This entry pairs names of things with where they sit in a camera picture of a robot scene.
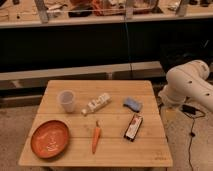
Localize white plastic bottle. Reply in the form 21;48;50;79
81;93;111;116

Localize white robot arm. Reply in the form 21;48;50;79
158;60;213;112

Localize blue sponge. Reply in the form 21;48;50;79
123;97;142;112

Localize clear plastic cup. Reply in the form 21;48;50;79
57;90;75;113

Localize black chocolate bar package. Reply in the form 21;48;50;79
124;114;143;142

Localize wooden table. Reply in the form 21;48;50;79
19;80;173;168

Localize orange carrot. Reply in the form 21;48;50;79
92;121;101;154

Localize black bin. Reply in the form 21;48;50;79
159;40;213;73

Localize orange plate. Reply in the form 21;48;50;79
30;120;70;159

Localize black power adapter with cable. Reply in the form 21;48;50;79
180;105;206;171

